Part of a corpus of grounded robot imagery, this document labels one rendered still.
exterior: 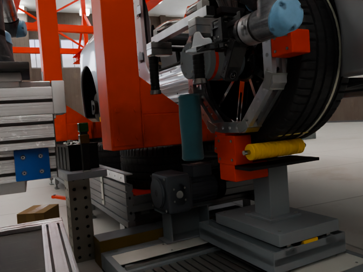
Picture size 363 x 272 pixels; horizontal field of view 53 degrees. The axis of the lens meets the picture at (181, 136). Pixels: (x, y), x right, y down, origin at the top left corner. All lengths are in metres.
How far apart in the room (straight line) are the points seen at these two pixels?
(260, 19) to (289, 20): 0.07
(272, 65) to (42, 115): 0.70
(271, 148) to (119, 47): 0.85
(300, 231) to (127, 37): 1.12
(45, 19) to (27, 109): 2.72
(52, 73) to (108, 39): 1.93
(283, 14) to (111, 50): 1.06
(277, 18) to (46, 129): 0.65
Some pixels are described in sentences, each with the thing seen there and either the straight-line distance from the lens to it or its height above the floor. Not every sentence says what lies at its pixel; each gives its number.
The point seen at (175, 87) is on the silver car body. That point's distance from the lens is 2.21.
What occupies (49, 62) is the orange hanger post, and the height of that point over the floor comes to 1.25.
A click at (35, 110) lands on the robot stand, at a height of 0.69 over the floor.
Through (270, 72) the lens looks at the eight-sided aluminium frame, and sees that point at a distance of 1.20.
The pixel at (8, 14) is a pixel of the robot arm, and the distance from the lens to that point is 1.86.
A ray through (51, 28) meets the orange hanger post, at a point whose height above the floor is 1.57.
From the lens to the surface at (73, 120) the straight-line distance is 3.64.
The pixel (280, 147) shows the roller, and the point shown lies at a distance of 1.37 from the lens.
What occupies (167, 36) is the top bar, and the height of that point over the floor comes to 0.95.
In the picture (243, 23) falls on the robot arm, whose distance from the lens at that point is 0.92.
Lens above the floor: 0.64
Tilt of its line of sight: 3 degrees down
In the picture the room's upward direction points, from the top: 4 degrees counter-clockwise
